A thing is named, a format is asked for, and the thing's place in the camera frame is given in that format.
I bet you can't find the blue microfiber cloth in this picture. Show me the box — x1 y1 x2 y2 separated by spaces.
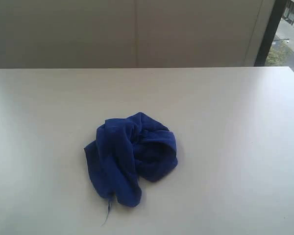
83 112 179 227

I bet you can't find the black window frame post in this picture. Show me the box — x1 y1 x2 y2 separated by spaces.
254 0 287 67

